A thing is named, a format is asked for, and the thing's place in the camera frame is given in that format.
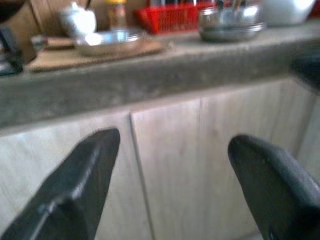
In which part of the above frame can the white ceramic lidded pot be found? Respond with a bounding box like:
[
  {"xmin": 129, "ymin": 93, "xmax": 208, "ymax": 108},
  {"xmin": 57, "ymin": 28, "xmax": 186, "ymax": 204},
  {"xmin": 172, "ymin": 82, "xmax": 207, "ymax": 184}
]
[{"xmin": 58, "ymin": 2, "xmax": 98, "ymax": 38}]

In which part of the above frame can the red plastic basket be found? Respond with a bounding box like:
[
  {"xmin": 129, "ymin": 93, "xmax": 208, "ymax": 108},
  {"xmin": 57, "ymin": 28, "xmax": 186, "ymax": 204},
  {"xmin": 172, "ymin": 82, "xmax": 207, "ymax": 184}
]
[{"xmin": 133, "ymin": 3, "xmax": 218, "ymax": 35}]

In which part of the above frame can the steel rimmed plate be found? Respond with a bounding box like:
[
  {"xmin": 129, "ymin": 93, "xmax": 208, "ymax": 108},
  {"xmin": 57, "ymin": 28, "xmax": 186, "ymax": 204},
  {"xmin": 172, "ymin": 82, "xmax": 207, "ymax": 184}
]
[
  {"xmin": 74, "ymin": 37, "xmax": 147, "ymax": 57},
  {"xmin": 198, "ymin": 21, "xmax": 267, "ymax": 43}
]

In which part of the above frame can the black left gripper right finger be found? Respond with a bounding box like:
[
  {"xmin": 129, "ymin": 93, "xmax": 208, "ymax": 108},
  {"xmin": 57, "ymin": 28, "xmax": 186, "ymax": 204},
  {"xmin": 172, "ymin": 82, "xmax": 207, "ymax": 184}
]
[{"xmin": 227, "ymin": 134, "xmax": 320, "ymax": 240}]

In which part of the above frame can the glass jar yellow lid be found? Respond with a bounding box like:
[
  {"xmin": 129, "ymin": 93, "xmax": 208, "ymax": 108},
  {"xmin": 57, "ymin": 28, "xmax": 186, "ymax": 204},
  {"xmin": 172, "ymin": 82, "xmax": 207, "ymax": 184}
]
[{"xmin": 106, "ymin": 0, "xmax": 128, "ymax": 30}]

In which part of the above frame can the large aluminium pot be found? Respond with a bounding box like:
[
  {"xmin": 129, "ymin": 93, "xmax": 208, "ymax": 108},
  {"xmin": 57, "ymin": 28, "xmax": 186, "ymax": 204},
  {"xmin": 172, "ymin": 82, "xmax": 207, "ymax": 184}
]
[{"xmin": 259, "ymin": 0, "xmax": 317, "ymax": 28}]

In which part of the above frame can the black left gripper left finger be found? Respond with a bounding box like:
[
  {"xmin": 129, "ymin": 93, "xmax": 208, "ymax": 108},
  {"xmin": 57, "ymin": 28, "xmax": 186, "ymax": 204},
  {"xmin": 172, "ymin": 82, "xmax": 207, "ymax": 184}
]
[{"xmin": 0, "ymin": 127, "xmax": 121, "ymax": 240}]

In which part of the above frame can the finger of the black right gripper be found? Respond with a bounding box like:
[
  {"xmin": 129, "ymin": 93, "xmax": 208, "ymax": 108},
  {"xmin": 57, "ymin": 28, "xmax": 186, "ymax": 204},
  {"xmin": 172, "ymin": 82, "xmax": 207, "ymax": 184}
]
[{"xmin": 290, "ymin": 48, "xmax": 320, "ymax": 87}]

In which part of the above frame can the steel bowl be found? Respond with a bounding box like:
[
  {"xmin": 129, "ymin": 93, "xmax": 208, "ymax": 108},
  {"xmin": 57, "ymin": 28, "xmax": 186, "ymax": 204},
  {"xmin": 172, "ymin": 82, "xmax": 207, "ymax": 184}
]
[
  {"xmin": 83, "ymin": 27, "xmax": 146, "ymax": 47},
  {"xmin": 199, "ymin": 5, "xmax": 261, "ymax": 27}
]

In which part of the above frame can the light wood cabinet door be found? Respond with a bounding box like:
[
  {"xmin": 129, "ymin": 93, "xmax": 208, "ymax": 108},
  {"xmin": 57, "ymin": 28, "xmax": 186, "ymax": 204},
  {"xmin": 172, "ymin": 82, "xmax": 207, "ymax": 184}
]
[
  {"xmin": 0, "ymin": 109, "xmax": 154, "ymax": 240},
  {"xmin": 129, "ymin": 79, "xmax": 316, "ymax": 240}
]

